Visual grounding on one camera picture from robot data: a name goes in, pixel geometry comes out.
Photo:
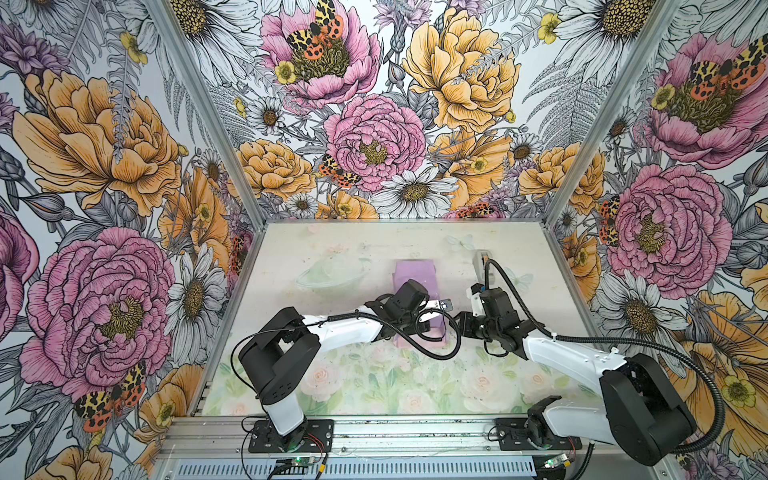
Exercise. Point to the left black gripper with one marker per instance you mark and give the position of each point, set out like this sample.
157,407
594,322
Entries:
410,329

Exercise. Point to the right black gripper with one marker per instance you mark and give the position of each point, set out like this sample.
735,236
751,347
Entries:
466,319

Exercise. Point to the pink wrapping paper sheet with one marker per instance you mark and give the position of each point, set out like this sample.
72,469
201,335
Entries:
431,327

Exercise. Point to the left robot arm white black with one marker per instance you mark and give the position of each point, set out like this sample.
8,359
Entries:
276,358

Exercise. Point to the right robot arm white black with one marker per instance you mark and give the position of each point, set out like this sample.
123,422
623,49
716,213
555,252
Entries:
640,411

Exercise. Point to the white tape dispenser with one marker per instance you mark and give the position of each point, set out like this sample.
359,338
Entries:
480,257

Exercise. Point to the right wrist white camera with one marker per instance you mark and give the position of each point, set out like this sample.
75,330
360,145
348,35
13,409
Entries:
474,296

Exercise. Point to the wrist white camera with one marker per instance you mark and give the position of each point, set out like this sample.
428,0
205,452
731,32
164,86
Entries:
442,304
474,296

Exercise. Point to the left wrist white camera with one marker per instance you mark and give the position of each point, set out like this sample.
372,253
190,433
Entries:
442,304

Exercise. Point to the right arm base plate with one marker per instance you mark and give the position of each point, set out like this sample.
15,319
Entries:
518,434

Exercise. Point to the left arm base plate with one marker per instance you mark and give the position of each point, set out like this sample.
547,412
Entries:
312,436

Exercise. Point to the white vented cable duct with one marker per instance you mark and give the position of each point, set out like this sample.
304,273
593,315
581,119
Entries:
512,467

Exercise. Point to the right aluminium corner post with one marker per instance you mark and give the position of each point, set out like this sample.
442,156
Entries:
661,16

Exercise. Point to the aluminium corner post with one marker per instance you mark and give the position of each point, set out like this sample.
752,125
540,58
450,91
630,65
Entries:
661,16
172,36

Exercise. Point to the aluminium front rail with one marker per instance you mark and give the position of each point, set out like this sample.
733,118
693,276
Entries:
353,436

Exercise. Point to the left aluminium corner post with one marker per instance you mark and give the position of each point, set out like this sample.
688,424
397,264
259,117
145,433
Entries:
172,36

